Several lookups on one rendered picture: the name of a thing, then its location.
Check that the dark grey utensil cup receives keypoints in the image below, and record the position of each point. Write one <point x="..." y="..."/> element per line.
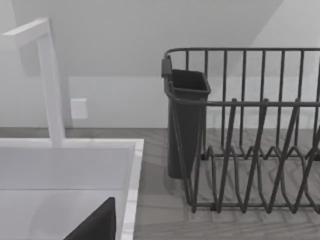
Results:
<point x="183" y="120"/>

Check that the tall white tap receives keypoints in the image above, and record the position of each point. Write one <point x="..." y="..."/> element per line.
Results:
<point x="50" y="82"/>

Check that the white sink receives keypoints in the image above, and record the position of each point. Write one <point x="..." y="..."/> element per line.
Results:
<point x="75" y="172"/>

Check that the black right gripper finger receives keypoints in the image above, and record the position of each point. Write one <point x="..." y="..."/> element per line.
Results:
<point x="100" y="225"/>

